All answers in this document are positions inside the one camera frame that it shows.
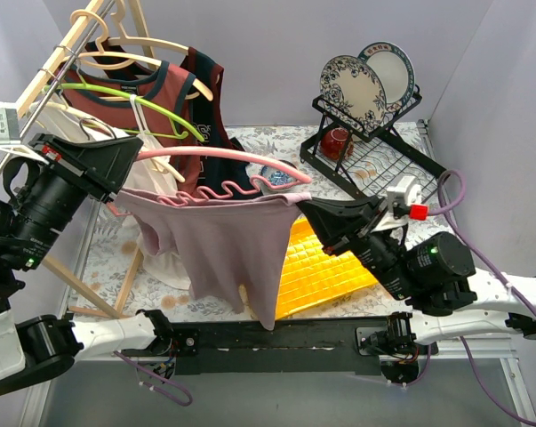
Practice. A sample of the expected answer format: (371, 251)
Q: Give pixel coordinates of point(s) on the pink hanger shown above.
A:
(206, 193)

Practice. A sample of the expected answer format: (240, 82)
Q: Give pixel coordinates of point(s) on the navy tank top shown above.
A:
(206, 118)

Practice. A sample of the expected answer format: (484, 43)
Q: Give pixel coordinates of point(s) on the green rimmed white plate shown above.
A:
(394, 69)

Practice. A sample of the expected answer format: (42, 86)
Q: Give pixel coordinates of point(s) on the blue white small bowl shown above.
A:
(275, 177)

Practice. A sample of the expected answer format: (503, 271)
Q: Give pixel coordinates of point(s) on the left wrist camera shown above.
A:
(10, 139)

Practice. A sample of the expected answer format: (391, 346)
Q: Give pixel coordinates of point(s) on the wooden clothes rack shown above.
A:
(79, 33)

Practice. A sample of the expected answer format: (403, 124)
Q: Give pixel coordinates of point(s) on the black wire dish rack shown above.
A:
(370, 161)

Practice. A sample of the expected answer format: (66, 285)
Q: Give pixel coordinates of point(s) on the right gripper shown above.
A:
(354, 233)

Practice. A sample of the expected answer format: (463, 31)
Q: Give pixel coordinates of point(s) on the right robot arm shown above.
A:
(446, 294)

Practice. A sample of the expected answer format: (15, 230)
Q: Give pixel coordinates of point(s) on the white camisole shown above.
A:
(149, 141)

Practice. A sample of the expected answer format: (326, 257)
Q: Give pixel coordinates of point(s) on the white tank top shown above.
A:
(166, 267)

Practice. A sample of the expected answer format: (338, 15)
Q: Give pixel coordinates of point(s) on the red tank top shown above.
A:
(167, 86)

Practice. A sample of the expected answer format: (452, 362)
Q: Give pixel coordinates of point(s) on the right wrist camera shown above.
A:
(404, 199)

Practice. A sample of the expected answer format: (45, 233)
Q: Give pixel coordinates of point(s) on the pink tank top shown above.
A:
(230, 249)

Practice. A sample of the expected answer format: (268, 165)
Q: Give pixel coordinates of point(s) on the yellow plastic tray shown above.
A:
(310, 277)

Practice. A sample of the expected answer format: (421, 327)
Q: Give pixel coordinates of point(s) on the cream hanger rear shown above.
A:
(123, 39)

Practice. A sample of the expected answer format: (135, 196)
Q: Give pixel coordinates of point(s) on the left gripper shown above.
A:
(73, 166)

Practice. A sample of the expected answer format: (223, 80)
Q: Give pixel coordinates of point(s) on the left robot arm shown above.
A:
(42, 348)

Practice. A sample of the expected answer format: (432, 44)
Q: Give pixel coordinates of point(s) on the green hanger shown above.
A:
(149, 104)

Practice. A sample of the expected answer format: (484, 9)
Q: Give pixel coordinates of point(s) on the red mug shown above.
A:
(334, 141)

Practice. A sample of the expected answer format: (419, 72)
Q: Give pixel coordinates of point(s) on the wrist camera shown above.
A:
(404, 199)
(10, 139)

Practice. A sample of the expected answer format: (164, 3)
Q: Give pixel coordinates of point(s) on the floral blue plate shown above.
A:
(354, 90)

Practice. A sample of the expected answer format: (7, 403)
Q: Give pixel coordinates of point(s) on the cream hanger front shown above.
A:
(160, 165)

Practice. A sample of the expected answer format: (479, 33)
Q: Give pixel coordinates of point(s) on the cream hanger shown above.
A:
(123, 39)
(160, 165)
(126, 59)

